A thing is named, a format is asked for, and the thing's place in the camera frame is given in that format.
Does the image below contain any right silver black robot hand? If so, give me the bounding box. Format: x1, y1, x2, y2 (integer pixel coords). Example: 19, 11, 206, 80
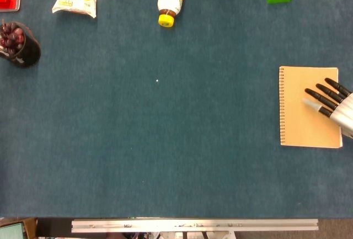
302, 77, 353, 140

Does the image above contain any spiral notebook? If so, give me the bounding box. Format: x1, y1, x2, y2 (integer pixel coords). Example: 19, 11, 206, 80
279, 66, 343, 149

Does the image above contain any blue felt table cloth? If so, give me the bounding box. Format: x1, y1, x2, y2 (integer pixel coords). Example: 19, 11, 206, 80
0, 0, 353, 219

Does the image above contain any black cup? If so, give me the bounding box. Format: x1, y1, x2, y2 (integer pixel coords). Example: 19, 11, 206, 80
0, 21, 42, 68

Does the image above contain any dark red grapes bunch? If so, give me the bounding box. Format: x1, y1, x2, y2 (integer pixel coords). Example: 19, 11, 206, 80
0, 19, 25, 55

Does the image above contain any teal flat box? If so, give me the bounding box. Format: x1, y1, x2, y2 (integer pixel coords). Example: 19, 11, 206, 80
0, 221, 25, 239

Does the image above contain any aluminium profile rail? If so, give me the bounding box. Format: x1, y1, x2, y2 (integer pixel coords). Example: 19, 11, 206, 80
71, 218, 319, 233

